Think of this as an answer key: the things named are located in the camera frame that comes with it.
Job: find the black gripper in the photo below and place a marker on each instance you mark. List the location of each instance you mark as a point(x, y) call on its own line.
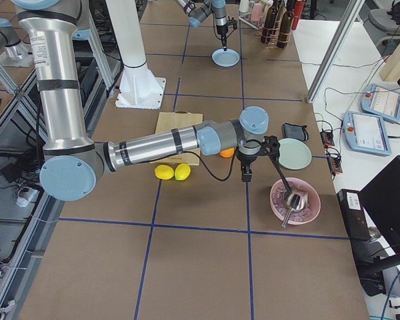
point(246, 160)
point(221, 29)

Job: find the light blue plate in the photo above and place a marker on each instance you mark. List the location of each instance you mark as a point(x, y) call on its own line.
point(225, 57)

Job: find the orange fruit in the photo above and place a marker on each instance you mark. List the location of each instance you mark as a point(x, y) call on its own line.
point(227, 153)

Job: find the pale green plate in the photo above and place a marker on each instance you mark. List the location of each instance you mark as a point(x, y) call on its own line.
point(294, 154)

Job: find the dark wine bottle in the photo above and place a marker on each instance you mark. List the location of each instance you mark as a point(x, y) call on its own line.
point(285, 26)
point(269, 22)

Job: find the pink bowl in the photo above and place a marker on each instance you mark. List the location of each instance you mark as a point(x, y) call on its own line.
point(279, 208)

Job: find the dark grey folded cloth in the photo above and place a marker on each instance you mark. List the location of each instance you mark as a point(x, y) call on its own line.
point(298, 132)

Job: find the metal ladle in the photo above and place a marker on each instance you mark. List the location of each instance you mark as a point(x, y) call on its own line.
point(296, 201)

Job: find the yellow lemon far side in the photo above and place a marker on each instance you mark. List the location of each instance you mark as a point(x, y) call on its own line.
point(182, 172)

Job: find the yellow lemon near board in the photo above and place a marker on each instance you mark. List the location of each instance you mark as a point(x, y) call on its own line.
point(164, 172)

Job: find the orange black connector box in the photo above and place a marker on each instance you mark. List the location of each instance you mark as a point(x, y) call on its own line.
point(327, 138)

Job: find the bamboo cutting board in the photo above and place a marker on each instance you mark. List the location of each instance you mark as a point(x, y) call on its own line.
point(180, 119)

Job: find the teach pendant near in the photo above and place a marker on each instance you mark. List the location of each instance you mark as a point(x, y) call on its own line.
point(366, 133)

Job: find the teach pendant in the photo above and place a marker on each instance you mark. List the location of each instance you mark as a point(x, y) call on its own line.
point(366, 133)
point(381, 101)

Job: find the black computer monitor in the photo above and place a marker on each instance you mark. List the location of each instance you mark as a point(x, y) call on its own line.
point(381, 200)

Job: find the teach pendant far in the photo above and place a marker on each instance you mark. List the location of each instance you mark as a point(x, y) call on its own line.
point(381, 101)

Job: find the black desktop computer case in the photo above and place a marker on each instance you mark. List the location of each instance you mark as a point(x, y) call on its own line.
point(364, 243)

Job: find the copper wire bottle rack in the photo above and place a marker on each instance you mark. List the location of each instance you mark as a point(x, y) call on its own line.
point(274, 36)

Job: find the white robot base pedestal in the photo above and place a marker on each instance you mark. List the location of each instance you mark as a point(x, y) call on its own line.
point(139, 88)

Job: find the aluminium frame post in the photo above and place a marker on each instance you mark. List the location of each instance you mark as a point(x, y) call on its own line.
point(336, 43)

